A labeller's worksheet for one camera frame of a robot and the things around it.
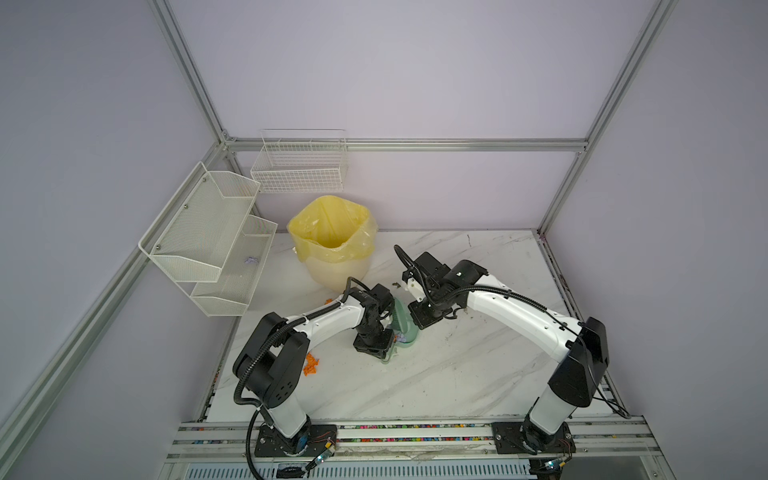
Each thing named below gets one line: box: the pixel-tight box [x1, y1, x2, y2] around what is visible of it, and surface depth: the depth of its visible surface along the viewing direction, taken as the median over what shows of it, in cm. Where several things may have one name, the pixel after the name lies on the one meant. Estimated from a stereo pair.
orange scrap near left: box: [303, 352, 320, 376], surface depth 87 cm
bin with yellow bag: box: [287, 196, 378, 291], surface depth 92 cm
